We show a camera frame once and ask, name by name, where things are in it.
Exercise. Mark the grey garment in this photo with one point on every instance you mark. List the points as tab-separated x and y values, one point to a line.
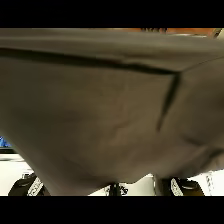
100	110

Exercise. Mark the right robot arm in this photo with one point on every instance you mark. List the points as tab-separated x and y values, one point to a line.
181	187

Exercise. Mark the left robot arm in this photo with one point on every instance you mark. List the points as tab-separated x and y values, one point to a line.
26	187

